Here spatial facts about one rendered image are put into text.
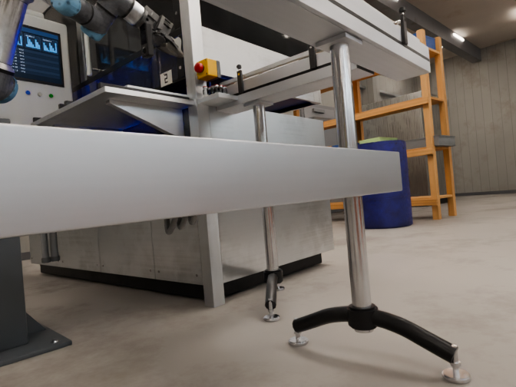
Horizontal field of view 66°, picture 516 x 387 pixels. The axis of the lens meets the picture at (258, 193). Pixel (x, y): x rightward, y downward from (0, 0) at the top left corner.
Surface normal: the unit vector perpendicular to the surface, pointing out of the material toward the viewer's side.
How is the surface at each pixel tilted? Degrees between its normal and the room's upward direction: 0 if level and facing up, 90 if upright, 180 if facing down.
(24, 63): 90
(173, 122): 90
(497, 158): 90
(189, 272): 90
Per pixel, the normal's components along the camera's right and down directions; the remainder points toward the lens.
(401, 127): -0.71, 0.06
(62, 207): 0.75, -0.07
